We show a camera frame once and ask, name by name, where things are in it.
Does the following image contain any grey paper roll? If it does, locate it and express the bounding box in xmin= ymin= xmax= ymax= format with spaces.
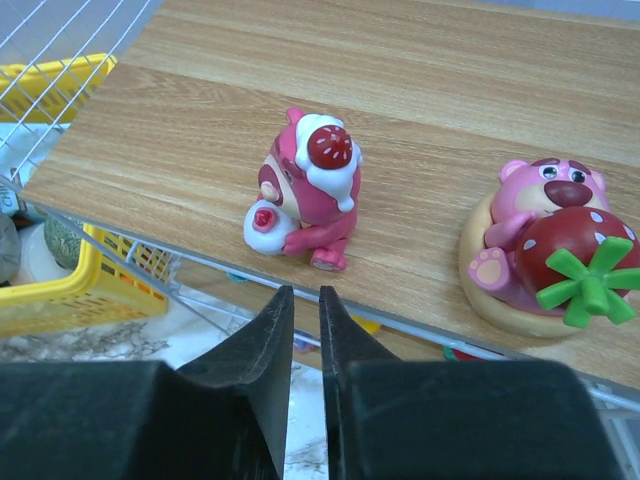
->
xmin=0 ymin=213 xmax=21 ymax=283

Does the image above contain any yellow plastic shopping basket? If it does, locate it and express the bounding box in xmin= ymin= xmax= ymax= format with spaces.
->
xmin=1 ymin=53 xmax=168 ymax=337

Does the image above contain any pink bear strawberry figure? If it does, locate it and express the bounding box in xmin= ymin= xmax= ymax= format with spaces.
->
xmin=243 ymin=107 xmax=363 ymax=271

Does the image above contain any yellow blue small figure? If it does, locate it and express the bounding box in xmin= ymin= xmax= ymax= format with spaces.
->
xmin=226 ymin=272 xmax=248 ymax=283

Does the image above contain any white wire wooden shelf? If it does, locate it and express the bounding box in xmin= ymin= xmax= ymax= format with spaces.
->
xmin=24 ymin=1 xmax=639 ymax=408

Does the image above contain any green melon toy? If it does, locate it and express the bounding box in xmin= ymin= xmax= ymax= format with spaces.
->
xmin=44 ymin=216 xmax=82 ymax=270

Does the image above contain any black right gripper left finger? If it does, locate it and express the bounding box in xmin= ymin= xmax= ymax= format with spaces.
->
xmin=1 ymin=287 xmax=294 ymax=479

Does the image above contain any yellow duck figure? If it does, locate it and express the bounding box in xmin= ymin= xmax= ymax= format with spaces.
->
xmin=352 ymin=315 xmax=381 ymax=335

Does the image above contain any light blue snack bag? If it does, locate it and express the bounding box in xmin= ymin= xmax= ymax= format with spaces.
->
xmin=1 ymin=163 xmax=47 ymax=223

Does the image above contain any red haired mermaid figure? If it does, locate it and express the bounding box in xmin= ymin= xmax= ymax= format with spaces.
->
xmin=442 ymin=346 xmax=479 ymax=361

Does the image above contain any pink bear donut figure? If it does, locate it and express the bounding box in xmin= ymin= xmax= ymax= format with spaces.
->
xmin=458 ymin=157 xmax=639 ymax=338

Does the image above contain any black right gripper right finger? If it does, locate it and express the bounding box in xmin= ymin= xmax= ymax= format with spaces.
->
xmin=319 ymin=286 xmax=623 ymax=479

